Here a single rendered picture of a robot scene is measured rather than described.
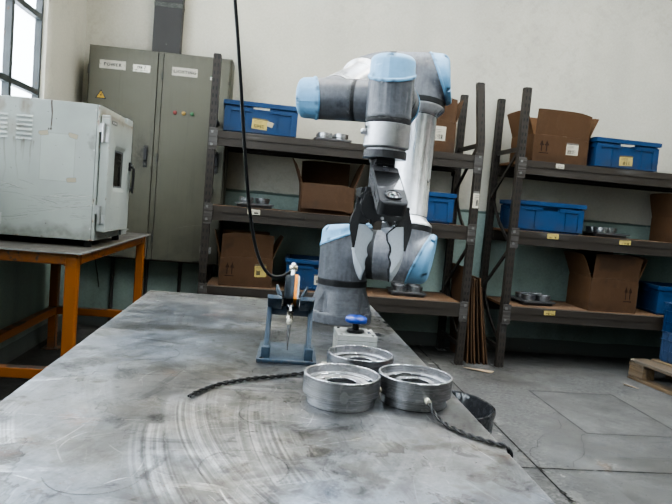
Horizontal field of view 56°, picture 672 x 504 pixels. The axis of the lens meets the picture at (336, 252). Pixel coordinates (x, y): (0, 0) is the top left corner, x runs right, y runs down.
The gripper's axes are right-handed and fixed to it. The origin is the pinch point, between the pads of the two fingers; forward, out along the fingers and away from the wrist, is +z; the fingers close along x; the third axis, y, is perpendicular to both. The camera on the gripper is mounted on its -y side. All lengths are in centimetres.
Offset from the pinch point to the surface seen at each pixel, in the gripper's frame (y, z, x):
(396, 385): -19.0, 13.0, -0.8
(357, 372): -12.9, 13.1, 3.7
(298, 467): -38.8, 16.4, 13.0
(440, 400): -19.7, 14.5, -6.8
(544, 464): 159, 96, -111
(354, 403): -22.1, 14.8, 5.2
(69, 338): 172, 55, 99
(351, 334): 7.2, 11.8, 2.2
